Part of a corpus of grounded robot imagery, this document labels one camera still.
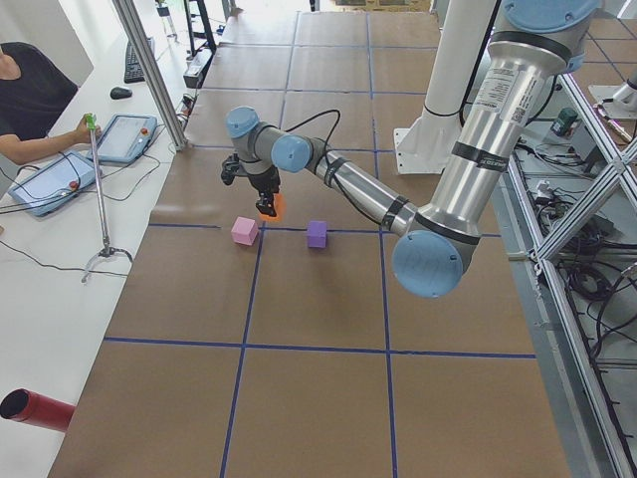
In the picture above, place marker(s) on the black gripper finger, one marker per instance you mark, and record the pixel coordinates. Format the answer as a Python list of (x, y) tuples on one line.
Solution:
[(266, 204)]

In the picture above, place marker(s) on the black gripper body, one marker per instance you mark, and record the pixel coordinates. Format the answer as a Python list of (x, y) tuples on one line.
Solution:
[(267, 182)]

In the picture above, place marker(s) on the orange foam cube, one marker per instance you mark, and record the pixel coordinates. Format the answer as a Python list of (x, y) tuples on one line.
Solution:
[(280, 208)]

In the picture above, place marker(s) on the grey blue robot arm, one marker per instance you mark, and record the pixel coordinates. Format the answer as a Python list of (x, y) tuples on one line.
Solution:
[(535, 41)]

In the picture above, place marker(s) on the person's right hand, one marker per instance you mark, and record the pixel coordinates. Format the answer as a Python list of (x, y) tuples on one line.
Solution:
[(82, 132)]

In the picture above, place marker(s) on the pink foam cube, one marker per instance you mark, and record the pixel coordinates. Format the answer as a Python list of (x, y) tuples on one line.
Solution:
[(244, 231)]

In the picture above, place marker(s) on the purple foam cube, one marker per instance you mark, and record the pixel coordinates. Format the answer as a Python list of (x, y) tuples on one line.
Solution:
[(317, 234)]

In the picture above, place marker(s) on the upper teach pendant tablet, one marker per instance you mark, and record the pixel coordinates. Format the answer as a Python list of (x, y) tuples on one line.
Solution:
[(125, 138)]

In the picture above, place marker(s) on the teach pendant tablet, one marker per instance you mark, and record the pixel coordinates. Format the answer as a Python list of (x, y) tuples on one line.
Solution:
[(52, 186), (125, 138)]

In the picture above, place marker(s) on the black keyboard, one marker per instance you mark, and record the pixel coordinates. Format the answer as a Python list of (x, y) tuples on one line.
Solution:
[(133, 71)]

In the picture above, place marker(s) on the black computer mouse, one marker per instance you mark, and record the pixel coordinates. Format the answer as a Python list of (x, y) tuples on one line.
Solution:
[(120, 93)]

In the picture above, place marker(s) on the lower teach pendant tablet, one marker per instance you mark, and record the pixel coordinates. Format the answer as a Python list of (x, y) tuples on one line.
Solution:
[(52, 186)]

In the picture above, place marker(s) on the person in black shirt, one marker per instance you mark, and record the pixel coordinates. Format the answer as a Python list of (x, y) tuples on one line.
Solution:
[(34, 93)]

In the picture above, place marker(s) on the green power box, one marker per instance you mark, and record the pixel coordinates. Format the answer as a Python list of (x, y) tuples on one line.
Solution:
[(564, 121)]

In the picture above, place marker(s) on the red cylinder tube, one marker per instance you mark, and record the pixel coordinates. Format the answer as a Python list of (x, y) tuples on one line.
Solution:
[(29, 407)]

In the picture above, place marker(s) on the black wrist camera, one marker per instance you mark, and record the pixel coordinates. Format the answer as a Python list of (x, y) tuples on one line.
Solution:
[(231, 168)]

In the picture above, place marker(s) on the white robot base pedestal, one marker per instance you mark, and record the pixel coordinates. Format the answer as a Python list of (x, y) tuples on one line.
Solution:
[(425, 147)]

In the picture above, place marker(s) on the grabber stick green handle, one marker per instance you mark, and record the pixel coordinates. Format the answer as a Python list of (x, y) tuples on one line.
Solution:
[(107, 250)]

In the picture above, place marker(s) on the aluminium frame post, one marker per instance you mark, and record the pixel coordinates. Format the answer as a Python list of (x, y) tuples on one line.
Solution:
[(133, 28)]

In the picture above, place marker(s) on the aluminium frame rail right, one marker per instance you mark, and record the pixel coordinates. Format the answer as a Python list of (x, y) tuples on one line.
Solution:
[(553, 186)]

